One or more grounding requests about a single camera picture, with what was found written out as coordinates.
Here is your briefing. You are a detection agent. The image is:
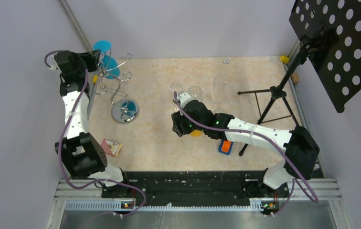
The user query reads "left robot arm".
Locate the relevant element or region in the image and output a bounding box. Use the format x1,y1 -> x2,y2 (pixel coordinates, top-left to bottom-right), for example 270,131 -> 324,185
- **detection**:
50,49 -> 131,197

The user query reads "yellow corner clip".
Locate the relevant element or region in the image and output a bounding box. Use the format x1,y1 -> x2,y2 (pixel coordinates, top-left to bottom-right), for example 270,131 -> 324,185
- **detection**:
279,55 -> 290,64

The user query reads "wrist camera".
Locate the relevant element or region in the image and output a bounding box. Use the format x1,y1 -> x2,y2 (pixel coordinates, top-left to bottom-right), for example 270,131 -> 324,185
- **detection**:
178,93 -> 194,108
47,53 -> 58,71

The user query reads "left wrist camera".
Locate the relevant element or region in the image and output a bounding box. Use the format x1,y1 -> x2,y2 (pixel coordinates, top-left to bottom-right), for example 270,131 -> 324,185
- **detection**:
47,53 -> 58,71

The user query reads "blue wine glass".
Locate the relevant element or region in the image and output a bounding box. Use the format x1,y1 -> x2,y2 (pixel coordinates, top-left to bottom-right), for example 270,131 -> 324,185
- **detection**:
93,40 -> 121,80

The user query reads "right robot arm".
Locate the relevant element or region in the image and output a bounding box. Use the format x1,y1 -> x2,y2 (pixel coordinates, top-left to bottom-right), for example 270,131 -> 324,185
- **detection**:
171,94 -> 319,197

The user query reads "chrome wine glass rack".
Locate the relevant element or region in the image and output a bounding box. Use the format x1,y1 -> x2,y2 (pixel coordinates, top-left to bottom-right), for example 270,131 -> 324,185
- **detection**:
93,53 -> 139,125

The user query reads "black perforated music stand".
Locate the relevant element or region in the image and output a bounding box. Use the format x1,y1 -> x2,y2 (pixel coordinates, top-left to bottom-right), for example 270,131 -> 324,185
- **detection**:
237,0 -> 361,157

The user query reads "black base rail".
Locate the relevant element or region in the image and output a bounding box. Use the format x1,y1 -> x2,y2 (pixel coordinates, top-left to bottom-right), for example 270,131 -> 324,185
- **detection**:
87,170 -> 293,212

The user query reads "pink card box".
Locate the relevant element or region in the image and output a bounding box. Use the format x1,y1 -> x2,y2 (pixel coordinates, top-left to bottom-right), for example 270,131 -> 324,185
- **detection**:
101,139 -> 122,157

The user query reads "clear flute wine glass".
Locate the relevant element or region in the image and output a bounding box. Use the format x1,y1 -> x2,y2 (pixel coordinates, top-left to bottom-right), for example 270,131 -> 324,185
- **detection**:
213,75 -> 226,108

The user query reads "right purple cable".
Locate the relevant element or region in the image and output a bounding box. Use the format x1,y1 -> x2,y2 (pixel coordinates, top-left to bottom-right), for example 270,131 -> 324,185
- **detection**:
172,91 -> 319,216

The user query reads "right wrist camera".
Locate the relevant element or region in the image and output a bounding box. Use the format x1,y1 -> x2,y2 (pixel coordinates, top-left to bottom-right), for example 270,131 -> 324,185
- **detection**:
178,93 -> 194,108

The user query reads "clear ribbed short glass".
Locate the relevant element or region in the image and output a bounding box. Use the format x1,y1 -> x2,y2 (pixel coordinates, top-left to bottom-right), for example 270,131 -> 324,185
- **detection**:
188,86 -> 203,102

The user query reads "blue orange toy car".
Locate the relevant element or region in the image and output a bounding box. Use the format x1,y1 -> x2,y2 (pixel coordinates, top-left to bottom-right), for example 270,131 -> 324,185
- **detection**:
218,140 -> 234,155

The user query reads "yellow wine glass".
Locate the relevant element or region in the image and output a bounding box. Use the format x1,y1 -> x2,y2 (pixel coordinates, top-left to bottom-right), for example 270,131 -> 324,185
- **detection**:
190,130 -> 203,137

